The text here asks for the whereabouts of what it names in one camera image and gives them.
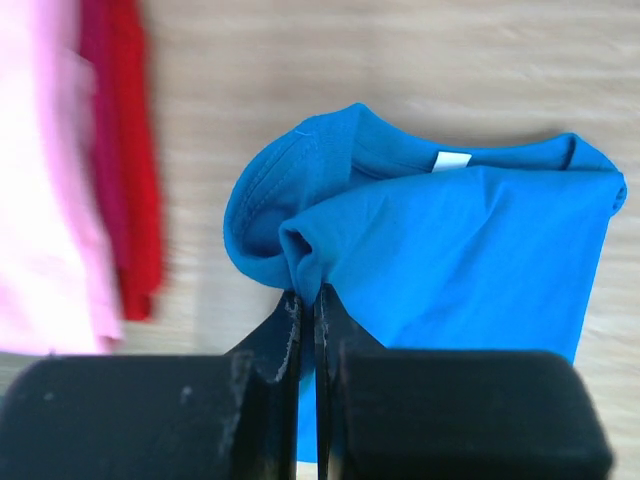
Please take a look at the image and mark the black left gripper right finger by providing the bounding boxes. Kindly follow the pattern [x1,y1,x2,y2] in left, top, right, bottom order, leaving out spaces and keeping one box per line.
[314,285,614,479]

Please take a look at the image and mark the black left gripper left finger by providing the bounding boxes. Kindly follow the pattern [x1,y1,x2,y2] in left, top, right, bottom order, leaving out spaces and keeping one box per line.
[1,292,303,479]

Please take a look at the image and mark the blue t shirt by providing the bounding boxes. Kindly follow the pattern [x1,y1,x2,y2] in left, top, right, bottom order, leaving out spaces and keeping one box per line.
[222,102,629,464]

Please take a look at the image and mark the pink folded t shirt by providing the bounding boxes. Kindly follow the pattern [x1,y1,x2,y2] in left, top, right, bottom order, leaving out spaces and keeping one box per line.
[1,1,122,355]

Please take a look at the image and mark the red folded t shirt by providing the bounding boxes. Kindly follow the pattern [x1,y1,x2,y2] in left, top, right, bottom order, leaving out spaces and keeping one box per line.
[80,1,164,321]

